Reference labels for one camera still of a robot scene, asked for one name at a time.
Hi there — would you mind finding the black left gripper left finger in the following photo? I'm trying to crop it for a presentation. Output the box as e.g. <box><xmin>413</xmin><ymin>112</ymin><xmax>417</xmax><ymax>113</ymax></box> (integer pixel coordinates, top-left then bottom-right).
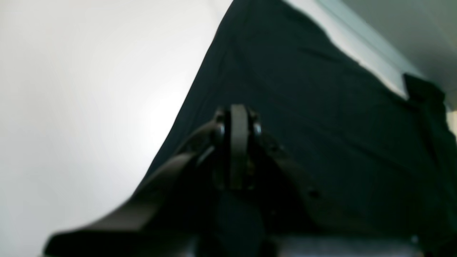
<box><xmin>44</xmin><ymin>105</ymin><xmax>249</xmax><ymax>257</ymax></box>

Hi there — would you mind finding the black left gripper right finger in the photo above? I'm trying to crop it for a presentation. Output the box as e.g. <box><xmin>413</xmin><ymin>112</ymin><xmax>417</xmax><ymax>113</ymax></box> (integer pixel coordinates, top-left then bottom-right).
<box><xmin>247</xmin><ymin>111</ymin><xmax>423</xmax><ymax>257</ymax></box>

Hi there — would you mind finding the black T-shirt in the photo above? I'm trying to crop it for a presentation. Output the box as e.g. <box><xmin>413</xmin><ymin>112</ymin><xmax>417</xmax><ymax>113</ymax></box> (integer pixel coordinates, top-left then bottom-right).
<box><xmin>144</xmin><ymin>0</ymin><xmax>456</xmax><ymax>257</ymax></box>

